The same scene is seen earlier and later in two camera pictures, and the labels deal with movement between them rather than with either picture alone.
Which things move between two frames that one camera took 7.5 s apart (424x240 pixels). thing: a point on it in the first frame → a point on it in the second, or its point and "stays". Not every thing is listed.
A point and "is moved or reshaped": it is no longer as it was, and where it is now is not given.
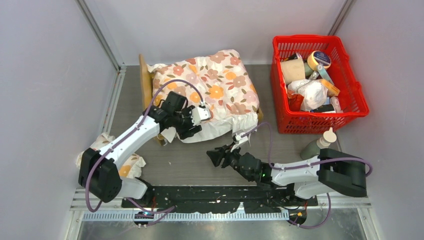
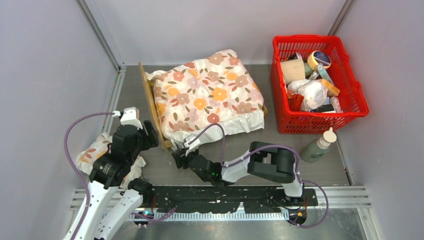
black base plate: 251,198 stays
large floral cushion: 220,80 is moved or reshaped
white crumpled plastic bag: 313,92 stays
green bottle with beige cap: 313,148 stays
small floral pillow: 132,169 stays
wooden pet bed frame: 147,82 is moved or reshaped
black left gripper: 191,128 → 152,138
